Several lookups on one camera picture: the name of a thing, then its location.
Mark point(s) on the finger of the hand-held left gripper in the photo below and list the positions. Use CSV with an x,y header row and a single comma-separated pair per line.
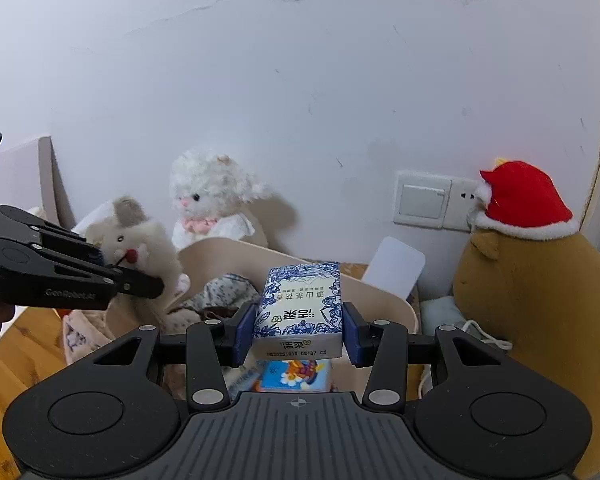
x,y
130,282
55,230

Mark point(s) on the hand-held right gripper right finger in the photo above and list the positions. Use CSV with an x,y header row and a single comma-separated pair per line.
x,y
354,332

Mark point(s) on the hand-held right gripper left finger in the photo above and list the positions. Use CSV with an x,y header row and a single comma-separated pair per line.
x,y
245,332

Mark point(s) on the beige plastic storage bin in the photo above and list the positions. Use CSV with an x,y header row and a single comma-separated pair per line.
x,y
380,305

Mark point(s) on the white fluffy plush toy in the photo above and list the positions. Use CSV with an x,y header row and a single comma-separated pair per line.
x,y
145,245

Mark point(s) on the floral print cloth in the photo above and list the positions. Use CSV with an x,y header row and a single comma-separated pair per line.
x,y
220,290

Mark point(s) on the blue white patterned tissue pack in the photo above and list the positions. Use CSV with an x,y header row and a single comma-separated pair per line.
x,y
300,305

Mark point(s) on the blue cartoon tissue pack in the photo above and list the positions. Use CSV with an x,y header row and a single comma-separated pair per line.
x,y
295,375

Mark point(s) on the round wooden desktop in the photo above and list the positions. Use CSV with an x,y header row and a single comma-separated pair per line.
x,y
10,385

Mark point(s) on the lavender headboard panel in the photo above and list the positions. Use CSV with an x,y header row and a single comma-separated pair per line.
x,y
55,185

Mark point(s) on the pink plush pouch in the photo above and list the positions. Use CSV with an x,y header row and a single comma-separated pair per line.
x,y
82,335

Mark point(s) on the white rounded card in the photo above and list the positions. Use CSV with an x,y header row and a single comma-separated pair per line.
x,y
395,265

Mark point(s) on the white sheep plush toy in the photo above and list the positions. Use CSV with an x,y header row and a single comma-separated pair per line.
x,y
205,185

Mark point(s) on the brown capybara plush toy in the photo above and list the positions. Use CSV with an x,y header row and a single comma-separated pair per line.
x,y
555,300

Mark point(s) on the red santa hat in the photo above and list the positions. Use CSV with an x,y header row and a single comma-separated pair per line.
x,y
520,200

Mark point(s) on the white wall switch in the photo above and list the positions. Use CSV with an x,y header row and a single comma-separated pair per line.
x,y
422,199

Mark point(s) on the white wall socket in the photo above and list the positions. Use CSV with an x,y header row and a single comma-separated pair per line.
x,y
462,205

